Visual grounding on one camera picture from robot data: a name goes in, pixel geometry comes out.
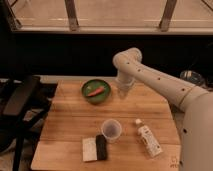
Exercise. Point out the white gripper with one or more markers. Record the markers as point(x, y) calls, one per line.
point(124, 85)

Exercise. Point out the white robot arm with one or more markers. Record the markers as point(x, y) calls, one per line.
point(196, 102)

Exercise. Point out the orange carrot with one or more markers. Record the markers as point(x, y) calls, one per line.
point(96, 92)

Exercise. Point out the green plate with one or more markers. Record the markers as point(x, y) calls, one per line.
point(92, 85)

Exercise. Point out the clear plastic cup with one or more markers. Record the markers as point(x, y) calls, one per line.
point(111, 129)

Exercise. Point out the white bottle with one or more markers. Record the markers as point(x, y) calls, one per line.
point(152, 145)

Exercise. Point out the black sponge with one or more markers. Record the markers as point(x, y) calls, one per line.
point(101, 147)

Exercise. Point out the round metal object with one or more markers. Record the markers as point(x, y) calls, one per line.
point(192, 77)

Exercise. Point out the white sponge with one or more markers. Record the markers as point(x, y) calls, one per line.
point(89, 149)

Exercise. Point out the black chair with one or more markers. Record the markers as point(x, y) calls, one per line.
point(22, 105)

